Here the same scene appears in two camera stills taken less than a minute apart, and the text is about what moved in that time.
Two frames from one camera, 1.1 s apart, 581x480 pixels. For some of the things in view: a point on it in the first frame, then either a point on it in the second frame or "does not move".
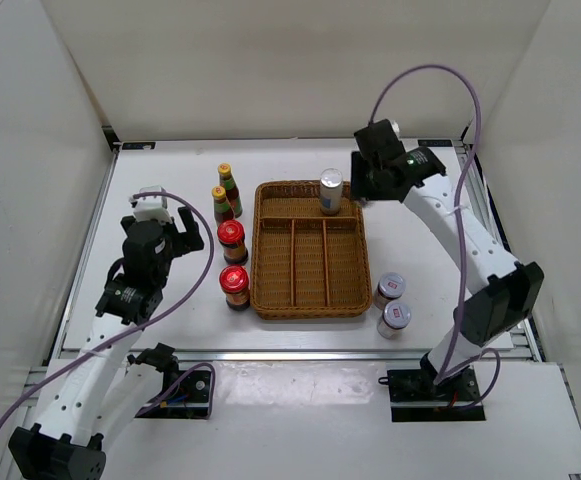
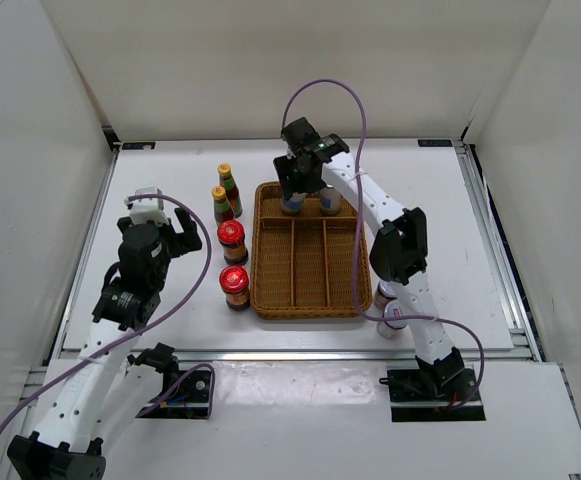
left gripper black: (186, 241) does not move
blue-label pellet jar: (331, 191) does not move
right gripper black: (358, 187) -> (283, 167)
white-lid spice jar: (391, 286) does not move
